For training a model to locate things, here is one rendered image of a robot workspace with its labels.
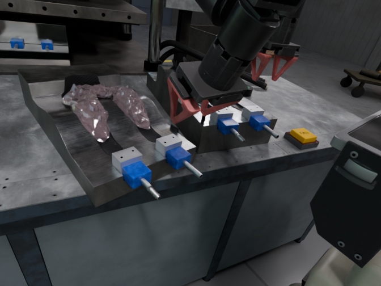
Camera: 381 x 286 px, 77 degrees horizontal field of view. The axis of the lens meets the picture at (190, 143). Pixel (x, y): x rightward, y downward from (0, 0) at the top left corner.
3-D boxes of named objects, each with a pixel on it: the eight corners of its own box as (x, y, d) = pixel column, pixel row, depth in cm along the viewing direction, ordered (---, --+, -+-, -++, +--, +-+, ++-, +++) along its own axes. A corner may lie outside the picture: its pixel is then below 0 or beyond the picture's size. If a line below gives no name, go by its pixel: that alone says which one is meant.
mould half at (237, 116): (268, 143, 77) (283, 105, 70) (197, 154, 66) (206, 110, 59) (199, 84, 113) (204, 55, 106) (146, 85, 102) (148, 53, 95)
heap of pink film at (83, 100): (157, 126, 64) (160, 100, 59) (92, 146, 53) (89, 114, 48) (111, 91, 78) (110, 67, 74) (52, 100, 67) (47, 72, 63)
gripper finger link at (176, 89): (152, 107, 40) (172, 64, 33) (185, 101, 45) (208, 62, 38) (171, 140, 38) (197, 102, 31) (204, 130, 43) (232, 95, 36)
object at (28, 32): (70, 65, 113) (65, 25, 103) (-1, 64, 101) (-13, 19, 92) (66, 40, 149) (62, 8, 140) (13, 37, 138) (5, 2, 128)
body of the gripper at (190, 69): (172, 72, 35) (194, 26, 29) (220, 67, 41) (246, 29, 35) (195, 106, 33) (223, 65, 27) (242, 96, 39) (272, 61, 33)
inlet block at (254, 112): (280, 144, 65) (288, 127, 62) (266, 146, 63) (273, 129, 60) (252, 121, 75) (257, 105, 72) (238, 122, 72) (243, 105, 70)
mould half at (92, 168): (193, 163, 62) (200, 127, 56) (95, 207, 46) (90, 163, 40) (105, 92, 91) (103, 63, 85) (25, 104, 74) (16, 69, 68)
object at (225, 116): (249, 148, 61) (255, 130, 58) (232, 151, 58) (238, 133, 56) (222, 123, 70) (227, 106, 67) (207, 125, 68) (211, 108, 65)
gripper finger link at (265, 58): (240, 75, 64) (250, 38, 59) (260, 76, 67) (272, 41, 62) (255, 85, 59) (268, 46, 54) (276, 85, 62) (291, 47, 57)
